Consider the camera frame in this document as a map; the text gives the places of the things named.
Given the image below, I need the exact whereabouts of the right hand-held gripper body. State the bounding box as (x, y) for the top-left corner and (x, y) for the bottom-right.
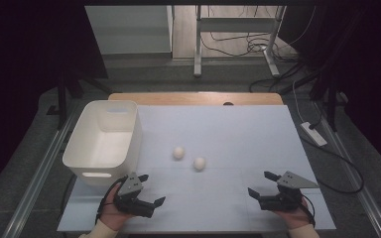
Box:
(259, 170), (320, 213)

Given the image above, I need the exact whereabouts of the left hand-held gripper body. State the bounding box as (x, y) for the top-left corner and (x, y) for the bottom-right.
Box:
(113, 172), (157, 219)

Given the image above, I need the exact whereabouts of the white plastic storage bin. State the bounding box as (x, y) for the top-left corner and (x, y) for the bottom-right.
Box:
(62, 99), (143, 186)

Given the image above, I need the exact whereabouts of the person's right hand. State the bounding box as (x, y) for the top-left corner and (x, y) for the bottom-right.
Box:
(272, 197), (314, 231)

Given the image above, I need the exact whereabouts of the person's left hand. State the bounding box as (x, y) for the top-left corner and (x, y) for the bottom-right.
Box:
(98, 183), (135, 232)

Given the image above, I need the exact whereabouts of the white power strip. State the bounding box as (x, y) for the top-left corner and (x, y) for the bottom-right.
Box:
(300, 121), (328, 148)

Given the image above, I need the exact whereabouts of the wooden table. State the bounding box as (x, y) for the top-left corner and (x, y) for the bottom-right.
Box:
(107, 92), (285, 107)

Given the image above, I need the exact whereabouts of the black stand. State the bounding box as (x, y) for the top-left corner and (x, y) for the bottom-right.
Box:
(45, 63), (114, 131)
(310, 63), (349, 133)

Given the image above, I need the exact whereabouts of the white cabinet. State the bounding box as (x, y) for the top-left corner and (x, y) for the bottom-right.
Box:
(84, 4), (175, 56)

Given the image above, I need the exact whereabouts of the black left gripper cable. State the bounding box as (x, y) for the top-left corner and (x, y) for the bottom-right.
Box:
(94, 175), (129, 226)

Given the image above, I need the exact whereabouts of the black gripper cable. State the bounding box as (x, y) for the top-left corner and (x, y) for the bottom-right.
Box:
(94, 175), (129, 226)
(301, 193), (317, 228)

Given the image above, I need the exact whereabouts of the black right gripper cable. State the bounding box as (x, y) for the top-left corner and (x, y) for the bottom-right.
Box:
(301, 193), (317, 228)

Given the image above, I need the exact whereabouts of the black power strip cable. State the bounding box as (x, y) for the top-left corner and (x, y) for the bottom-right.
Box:
(299, 134), (366, 195)

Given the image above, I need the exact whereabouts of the metal floor rail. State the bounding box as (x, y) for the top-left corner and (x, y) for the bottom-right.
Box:
(1, 101), (81, 238)
(313, 100), (381, 238)

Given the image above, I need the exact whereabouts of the thin white cable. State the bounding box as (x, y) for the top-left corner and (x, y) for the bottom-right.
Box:
(291, 78), (305, 124)

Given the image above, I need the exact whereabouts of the tangle of floor cables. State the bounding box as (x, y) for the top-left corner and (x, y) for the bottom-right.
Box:
(199, 30), (300, 63)

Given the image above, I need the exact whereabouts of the grey metal desk frame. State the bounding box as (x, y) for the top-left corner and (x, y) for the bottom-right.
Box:
(192, 4), (288, 79)

